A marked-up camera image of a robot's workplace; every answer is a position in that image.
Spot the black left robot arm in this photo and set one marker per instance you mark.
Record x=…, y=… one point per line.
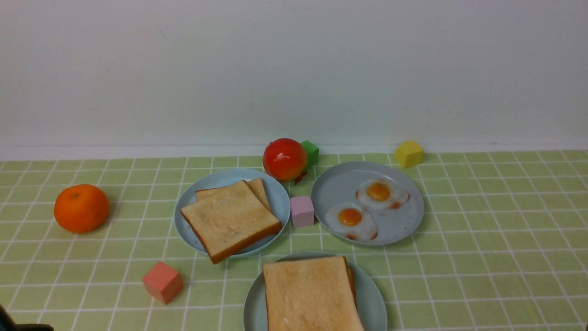
x=8, y=324

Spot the red tomato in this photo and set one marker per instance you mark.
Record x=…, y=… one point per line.
x=285, y=160

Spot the green cube block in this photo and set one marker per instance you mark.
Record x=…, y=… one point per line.
x=312, y=152

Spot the blue bread plate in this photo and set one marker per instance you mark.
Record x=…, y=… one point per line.
x=277, y=196

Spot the pink cube block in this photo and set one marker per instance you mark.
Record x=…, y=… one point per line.
x=302, y=211

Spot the grey-blue egg plate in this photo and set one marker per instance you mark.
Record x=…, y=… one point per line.
x=339, y=184

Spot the front fried egg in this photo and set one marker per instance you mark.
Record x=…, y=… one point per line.
x=352, y=221

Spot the fried egg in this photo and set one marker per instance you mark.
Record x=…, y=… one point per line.
x=352, y=221
x=381, y=194

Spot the rear fried egg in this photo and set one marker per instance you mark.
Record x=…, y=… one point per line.
x=381, y=194

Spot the yellow cube block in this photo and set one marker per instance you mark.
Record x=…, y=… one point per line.
x=409, y=154

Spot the light blue front plate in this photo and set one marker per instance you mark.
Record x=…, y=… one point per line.
x=370, y=303

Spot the salmon red cube block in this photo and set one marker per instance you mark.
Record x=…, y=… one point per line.
x=163, y=282

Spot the orange mandarin fruit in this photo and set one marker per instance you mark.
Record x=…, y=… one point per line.
x=81, y=208

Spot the green checkered tablecloth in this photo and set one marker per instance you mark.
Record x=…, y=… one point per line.
x=502, y=246

